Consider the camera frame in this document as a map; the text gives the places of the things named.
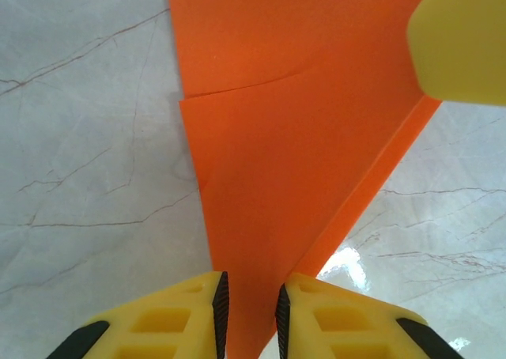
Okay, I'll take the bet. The orange paper sheet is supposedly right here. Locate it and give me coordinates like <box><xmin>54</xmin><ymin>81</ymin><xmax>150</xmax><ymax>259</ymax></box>
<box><xmin>164</xmin><ymin>0</ymin><xmax>444</xmax><ymax>359</ymax></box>

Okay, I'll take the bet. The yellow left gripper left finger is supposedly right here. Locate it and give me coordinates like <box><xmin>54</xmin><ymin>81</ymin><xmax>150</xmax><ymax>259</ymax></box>
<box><xmin>47</xmin><ymin>270</ymin><xmax>230</xmax><ymax>359</ymax></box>

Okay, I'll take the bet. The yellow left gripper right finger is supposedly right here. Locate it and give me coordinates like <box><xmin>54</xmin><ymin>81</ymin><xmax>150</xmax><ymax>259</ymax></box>
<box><xmin>274</xmin><ymin>272</ymin><xmax>462</xmax><ymax>359</ymax></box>

